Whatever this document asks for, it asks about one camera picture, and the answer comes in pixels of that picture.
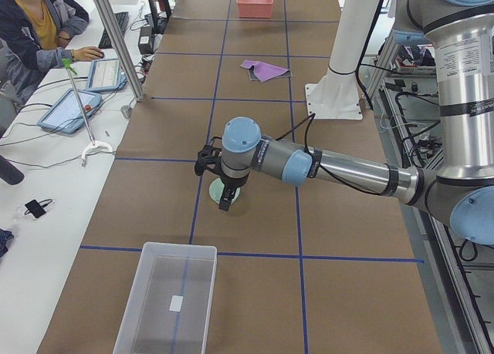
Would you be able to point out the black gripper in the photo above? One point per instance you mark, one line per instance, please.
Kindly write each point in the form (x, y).
(234, 183)

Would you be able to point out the mint green bowl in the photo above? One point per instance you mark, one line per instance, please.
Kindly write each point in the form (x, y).
(216, 189)

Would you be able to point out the purple cloth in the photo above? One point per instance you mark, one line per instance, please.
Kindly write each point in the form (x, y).
(263, 71)

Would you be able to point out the clear plastic storage box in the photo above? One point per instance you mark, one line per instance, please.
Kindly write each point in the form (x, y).
(169, 305)

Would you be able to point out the far blue teach pendant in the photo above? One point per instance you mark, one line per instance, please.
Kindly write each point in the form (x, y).
(105, 75)

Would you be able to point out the blue teach pendant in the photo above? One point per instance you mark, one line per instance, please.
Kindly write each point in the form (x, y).
(65, 115)
(105, 75)

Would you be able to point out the black power adapter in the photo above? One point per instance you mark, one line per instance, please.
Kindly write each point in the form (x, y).
(146, 40)

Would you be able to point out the near blue teach pendant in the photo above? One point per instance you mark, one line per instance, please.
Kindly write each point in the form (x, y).
(65, 115)

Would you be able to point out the pink plastic bin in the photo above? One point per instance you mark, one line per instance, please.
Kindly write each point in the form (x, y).
(254, 9)

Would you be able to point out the reacher grabber stick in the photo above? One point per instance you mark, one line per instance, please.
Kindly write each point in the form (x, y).
(94, 145)

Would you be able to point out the seated person yellow shirt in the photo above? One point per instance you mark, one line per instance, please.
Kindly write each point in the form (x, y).
(36, 35)

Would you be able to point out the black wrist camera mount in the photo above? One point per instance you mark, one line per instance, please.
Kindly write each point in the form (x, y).
(209, 158)

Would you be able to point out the white pedestal base plate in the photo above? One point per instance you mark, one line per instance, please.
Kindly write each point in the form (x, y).
(334, 97)

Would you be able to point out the small black device with cable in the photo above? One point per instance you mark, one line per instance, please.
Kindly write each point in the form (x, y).
(37, 208)

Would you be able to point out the aluminium frame post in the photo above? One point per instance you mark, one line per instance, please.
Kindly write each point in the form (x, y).
(113, 29)

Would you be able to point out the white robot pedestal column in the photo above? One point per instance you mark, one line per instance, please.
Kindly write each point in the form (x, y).
(353, 30)

